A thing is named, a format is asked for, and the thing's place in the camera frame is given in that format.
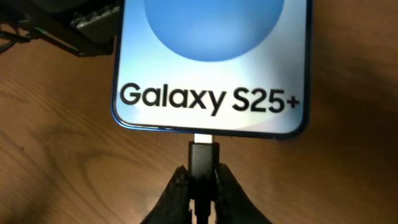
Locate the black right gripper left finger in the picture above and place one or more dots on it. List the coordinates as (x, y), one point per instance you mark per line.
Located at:
(173, 205)

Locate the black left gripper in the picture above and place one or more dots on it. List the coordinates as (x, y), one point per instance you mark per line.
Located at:
(84, 28)

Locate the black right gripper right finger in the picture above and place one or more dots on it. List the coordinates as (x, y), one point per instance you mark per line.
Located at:
(232, 205)

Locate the blue Galaxy smartphone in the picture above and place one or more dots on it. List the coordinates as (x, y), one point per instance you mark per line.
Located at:
(219, 67)

